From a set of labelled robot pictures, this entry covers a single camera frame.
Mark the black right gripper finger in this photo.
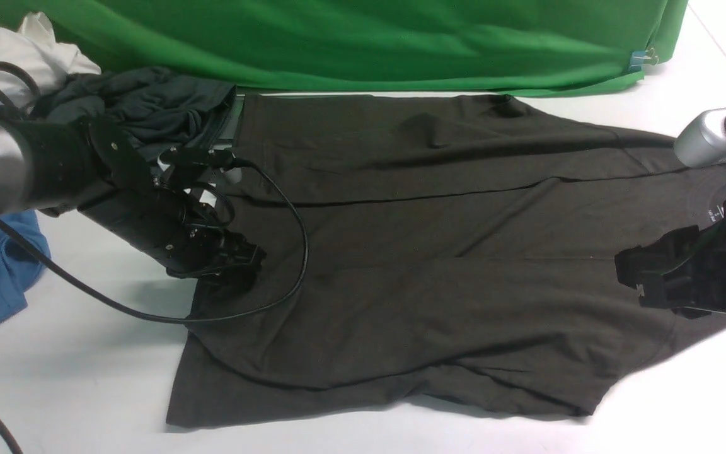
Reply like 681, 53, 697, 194
637, 275, 673, 310
614, 225, 700, 288

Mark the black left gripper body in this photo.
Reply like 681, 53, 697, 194
79, 117, 229, 277

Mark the green backdrop cloth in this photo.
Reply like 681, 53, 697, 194
0, 1, 688, 97

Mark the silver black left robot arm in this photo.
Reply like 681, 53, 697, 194
0, 116, 265, 287

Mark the blue binder clip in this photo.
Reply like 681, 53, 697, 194
627, 48, 660, 74

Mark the dark teal crumpled garment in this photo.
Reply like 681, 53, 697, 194
32, 67, 236, 163

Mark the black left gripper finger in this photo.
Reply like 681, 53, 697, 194
221, 231, 266, 269
196, 255, 263, 290

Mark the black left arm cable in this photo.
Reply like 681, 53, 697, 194
0, 62, 309, 454

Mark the dark gray long-sleeve top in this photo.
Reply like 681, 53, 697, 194
166, 95, 726, 428

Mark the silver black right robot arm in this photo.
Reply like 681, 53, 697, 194
614, 108, 726, 319

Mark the white crumpled garment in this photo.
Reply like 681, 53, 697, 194
0, 12, 101, 95

